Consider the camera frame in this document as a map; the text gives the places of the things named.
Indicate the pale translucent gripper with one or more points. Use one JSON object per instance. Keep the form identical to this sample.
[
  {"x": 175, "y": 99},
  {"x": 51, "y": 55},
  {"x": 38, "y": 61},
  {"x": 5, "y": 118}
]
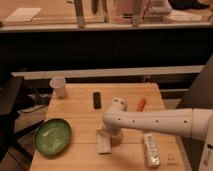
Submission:
[{"x": 118, "y": 135}]

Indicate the white sponge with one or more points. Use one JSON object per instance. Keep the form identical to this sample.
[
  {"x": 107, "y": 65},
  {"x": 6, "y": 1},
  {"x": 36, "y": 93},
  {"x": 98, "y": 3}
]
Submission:
[{"x": 104, "y": 142}]

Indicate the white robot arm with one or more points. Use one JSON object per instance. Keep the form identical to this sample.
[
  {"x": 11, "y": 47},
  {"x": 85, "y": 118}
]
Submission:
[{"x": 192, "y": 123}]

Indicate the clear plastic bottle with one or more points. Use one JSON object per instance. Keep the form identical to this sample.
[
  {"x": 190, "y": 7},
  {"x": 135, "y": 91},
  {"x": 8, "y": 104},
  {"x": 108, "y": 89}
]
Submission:
[{"x": 151, "y": 151}]

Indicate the orange carrot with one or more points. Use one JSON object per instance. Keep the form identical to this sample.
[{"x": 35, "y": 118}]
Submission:
[{"x": 141, "y": 104}]

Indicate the black rectangular block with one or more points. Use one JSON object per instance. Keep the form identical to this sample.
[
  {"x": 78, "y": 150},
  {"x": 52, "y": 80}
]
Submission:
[{"x": 97, "y": 100}]

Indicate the green plate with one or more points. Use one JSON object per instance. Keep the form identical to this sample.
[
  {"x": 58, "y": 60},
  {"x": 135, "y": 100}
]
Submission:
[{"x": 52, "y": 137}]

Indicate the white paper cup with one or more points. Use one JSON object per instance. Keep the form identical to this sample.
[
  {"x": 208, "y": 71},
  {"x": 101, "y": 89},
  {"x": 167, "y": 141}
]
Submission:
[{"x": 58, "y": 84}]

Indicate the black chair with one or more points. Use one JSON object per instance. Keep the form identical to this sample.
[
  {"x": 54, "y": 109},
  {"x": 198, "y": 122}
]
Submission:
[{"x": 9, "y": 94}]

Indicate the white paper sheet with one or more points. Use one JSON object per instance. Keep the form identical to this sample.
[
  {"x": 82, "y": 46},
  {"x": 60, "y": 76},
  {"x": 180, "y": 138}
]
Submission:
[{"x": 22, "y": 14}]

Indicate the grey metal post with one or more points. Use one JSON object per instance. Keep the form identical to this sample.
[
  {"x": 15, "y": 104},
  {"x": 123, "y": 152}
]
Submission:
[
  {"x": 136, "y": 13},
  {"x": 79, "y": 13}
]

